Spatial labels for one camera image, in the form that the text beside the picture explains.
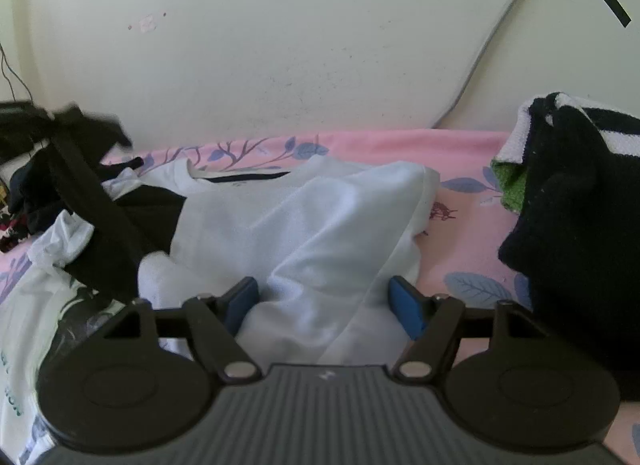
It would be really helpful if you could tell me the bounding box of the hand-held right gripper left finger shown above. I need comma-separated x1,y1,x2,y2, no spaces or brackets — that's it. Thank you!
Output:
102,276,263,386

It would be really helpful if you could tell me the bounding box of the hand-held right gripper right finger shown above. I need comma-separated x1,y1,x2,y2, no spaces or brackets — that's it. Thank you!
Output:
387,275,543,386

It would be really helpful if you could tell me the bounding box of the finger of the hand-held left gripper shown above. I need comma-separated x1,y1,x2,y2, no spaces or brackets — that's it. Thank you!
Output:
50,102,135,152
47,118,146,303

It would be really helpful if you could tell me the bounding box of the white t-shirt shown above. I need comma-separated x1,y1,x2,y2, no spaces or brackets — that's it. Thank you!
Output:
27,158,441,366

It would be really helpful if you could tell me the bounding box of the black crumpled garment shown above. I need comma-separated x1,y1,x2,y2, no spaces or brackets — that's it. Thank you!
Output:
7,158,57,236

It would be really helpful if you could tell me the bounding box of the red patterned dark garment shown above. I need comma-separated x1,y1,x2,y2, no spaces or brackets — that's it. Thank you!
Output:
0,185,32,253

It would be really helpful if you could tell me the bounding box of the pink printed bedsheet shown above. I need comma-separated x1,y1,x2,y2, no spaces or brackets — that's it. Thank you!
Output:
0,129,640,465

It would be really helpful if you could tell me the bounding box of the white printed garment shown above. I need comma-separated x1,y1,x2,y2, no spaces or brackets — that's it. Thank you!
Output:
0,265,141,465

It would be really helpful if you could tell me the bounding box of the green cloth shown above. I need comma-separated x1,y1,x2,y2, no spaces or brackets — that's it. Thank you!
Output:
491,158,531,213

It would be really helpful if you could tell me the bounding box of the black folded garment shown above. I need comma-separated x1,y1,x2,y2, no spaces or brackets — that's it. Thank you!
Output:
499,95,640,391

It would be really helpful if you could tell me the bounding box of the white black striped towel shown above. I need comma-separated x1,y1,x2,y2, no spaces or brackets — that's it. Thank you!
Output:
500,92,640,166

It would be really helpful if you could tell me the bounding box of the thin black wire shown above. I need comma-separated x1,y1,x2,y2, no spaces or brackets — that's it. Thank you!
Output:
0,42,34,104

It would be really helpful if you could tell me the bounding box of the grey wall cable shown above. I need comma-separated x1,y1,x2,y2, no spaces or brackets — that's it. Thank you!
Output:
434,0,547,130

